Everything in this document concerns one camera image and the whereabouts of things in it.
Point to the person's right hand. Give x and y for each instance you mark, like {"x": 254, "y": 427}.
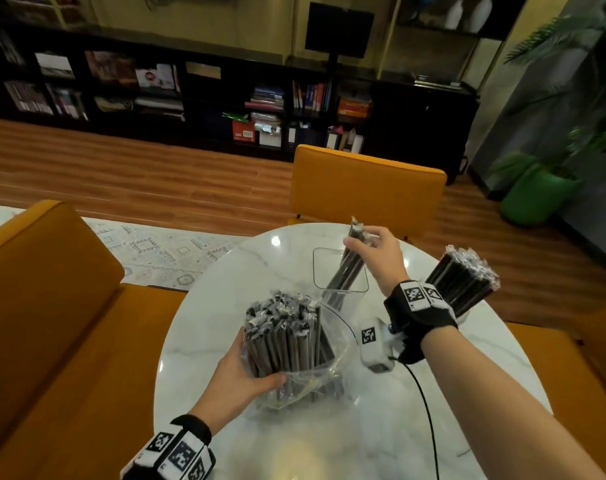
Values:
{"x": 383, "y": 259}

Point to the person's left hand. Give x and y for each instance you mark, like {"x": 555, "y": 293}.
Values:
{"x": 233, "y": 389}

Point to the square transparent container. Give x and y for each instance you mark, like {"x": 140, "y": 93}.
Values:
{"x": 328, "y": 259}

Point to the bundle of black straws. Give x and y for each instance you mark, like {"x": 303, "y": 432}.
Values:
{"x": 463, "y": 279}

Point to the clear zip bag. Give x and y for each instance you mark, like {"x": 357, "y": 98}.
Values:
{"x": 338, "y": 354}

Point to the person's right forearm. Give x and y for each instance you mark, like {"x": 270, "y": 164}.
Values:
{"x": 498, "y": 409}

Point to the right black marker wristband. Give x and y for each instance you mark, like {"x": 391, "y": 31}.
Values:
{"x": 418, "y": 314}

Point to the black marker wristband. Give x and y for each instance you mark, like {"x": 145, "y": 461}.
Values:
{"x": 178, "y": 454}
{"x": 418, "y": 314}

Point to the orange upholstered chair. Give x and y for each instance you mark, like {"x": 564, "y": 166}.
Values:
{"x": 368, "y": 189}
{"x": 48, "y": 304}
{"x": 573, "y": 384}

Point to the left black marker wristband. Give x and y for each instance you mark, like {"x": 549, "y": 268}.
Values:
{"x": 178, "y": 454}

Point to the long black bookshelf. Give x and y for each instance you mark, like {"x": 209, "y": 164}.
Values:
{"x": 418, "y": 129}

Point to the stack of orange books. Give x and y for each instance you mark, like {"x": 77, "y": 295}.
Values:
{"x": 354, "y": 108}

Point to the pale patterned rug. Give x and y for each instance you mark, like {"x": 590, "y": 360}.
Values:
{"x": 158, "y": 254}

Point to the green plant pot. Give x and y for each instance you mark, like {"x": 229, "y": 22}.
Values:
{"x": 538, "y": 197}

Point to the white storage box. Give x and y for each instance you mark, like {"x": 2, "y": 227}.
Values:
{"x": 269, "y": 136}

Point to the row of upright books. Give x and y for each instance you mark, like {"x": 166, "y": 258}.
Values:
{"x": 311, "y": 97}

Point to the stack of dark books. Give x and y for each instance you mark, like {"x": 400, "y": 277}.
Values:
{"x": 439, "y": 82}

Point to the red box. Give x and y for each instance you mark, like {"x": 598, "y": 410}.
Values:
{"x": 244, "y": 130}

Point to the stack of flat books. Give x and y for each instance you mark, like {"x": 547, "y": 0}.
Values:
{"x": 264, "y": 99}

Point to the black monitor on stand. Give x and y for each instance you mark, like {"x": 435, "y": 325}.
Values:
{"x": 339, "y": 29}

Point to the white tall vase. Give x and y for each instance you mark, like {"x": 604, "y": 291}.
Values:
{"x": 480, "y": 14}
{"x": 453, "y": 14}

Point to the blue globe ornament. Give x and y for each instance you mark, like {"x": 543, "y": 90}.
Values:
{"x": 428, "y": 0}

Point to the green palm plant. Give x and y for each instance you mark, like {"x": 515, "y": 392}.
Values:
{"x": 583, "y": 84}

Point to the magazine with face cover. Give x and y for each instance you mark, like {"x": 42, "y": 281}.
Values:
{"x": 156, "y": 77}

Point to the white cover magazine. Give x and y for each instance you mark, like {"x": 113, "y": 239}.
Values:
{"x": 55, "y": 65}

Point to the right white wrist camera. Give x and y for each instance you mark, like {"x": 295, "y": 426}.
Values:
{"x": 375, "y": 344}

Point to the dark display shelf gold frame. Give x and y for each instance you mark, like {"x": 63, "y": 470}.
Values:
{"x": 505, "y": 14}

